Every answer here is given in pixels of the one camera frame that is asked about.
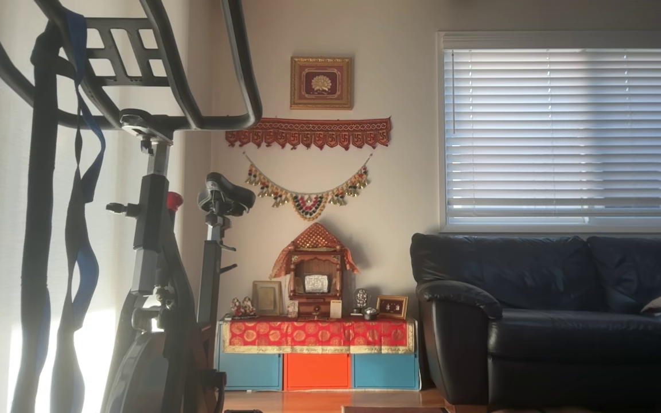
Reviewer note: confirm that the silver idol statue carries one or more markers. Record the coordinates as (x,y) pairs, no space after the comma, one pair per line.
(360,299)

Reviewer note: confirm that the wooden home shrine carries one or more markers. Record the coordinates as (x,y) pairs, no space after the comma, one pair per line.
(314,264)

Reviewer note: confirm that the pair of painted figurines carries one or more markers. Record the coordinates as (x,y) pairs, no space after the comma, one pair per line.
(242,308)

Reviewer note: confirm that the gold framed lotus picture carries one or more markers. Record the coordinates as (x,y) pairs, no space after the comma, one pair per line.
(322,83)

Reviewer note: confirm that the red embroidered wall hanging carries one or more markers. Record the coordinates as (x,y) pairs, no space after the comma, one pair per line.
(307,132)

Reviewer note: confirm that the black exercise bike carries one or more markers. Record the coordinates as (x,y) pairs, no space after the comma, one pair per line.
(152,218)

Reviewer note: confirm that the white window blinds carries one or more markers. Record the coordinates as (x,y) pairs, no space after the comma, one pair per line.
(566,132)

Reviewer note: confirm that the orange storage cube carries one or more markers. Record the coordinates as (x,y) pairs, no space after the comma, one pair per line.
(317,371)

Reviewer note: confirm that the black leather sofa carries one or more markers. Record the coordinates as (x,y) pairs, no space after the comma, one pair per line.
(537,338)

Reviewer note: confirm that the red gold patterned cloth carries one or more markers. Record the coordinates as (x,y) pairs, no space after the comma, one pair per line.
(319,335)

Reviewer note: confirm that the beaded garland wall hanging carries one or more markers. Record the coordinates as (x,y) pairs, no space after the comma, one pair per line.
(307,206)

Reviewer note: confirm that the blue storage cube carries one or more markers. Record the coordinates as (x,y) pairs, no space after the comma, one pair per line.
(386,371)
(250,371)

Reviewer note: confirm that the small dark metal pot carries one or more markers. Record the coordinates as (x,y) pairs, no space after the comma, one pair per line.
(370,314)

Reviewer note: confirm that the small white card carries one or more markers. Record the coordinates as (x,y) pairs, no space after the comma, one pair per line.
(335,310)

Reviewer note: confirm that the small dark framed picture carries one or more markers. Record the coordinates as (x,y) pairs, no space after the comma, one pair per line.
(392,307)

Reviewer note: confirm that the gold photo frame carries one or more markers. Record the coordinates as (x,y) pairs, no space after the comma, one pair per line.
(267,298)

